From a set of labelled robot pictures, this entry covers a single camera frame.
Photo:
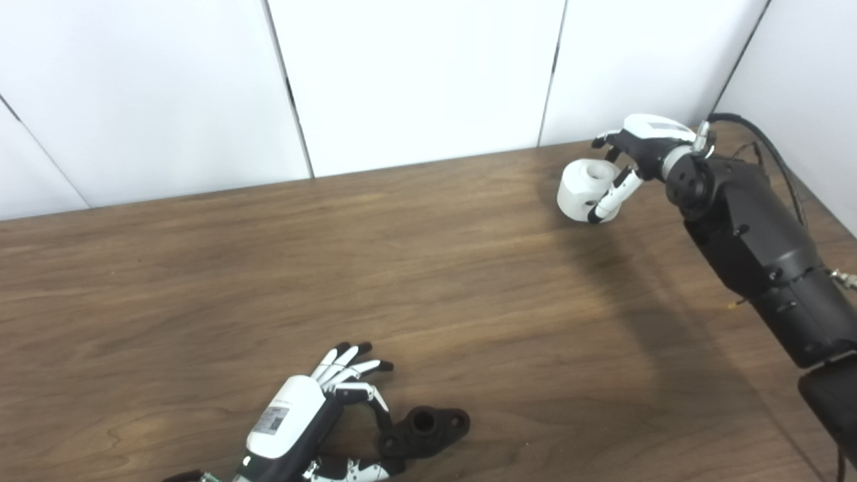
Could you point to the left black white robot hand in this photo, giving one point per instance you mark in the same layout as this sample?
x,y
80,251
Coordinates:
x,y
288,415

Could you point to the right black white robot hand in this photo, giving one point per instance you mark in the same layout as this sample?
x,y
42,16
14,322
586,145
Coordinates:
x,y
653,137

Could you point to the round white plastic piece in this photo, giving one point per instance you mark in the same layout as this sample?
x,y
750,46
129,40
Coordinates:
x,y
576,194

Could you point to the black flanged holder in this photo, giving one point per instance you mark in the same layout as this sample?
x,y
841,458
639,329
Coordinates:
x,y
445,435

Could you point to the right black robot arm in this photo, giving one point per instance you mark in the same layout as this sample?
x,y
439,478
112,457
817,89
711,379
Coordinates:
x,y
756,234

